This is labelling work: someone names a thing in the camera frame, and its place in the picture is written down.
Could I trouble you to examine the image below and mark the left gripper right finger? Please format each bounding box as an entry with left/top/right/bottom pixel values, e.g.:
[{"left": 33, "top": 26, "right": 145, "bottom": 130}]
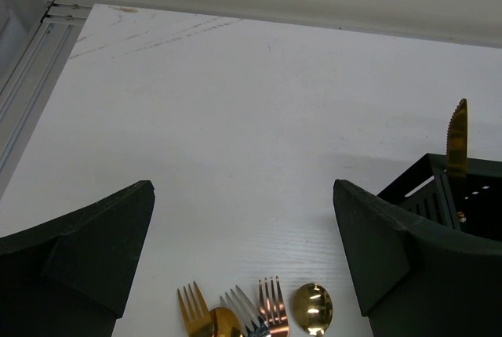
[{"left": 333, "top": 179, "right": 501, "bottom": 336}]

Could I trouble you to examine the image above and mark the aluminium rail frame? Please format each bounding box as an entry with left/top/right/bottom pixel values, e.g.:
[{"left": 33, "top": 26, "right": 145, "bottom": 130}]
[{"left": 1, "top": 0, "right": 93, "bottom": 193}]

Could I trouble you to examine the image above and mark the black utensil container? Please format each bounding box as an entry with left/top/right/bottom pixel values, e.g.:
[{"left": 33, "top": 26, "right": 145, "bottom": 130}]
[{"left": 378, "top": 154, "right": 501, "bottom": 241}]

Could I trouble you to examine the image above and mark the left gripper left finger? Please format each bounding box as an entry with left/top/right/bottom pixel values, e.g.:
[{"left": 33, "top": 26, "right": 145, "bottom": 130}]
[{"left": 1, "top": 180, "right": 155, "bottom": 336}]

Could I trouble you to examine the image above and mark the gold knife green handle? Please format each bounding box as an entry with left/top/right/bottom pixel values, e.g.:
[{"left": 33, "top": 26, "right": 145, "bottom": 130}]
[{"left": 446, "top": 98, "right": 468, "bottom": 179}]

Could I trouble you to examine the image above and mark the gold spoon green handle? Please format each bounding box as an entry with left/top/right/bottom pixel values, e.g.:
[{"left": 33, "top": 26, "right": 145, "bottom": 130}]
[
  {"left": 292, "top": 283, "right": 333, "bottom": 336},
  {"left": 210, "top": 306, "right": 243, "bottom": 337}
]

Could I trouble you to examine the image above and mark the gold fork green handle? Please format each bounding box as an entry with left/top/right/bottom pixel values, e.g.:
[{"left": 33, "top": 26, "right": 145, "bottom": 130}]
[{"left": 177, "top": 281, "right": 216, "bottom": 337}]

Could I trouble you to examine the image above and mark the silver fork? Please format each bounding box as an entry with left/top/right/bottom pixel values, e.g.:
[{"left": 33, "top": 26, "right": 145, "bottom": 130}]
[{"left": 220, "top": 285, "right": 271, "bottom": 337}]

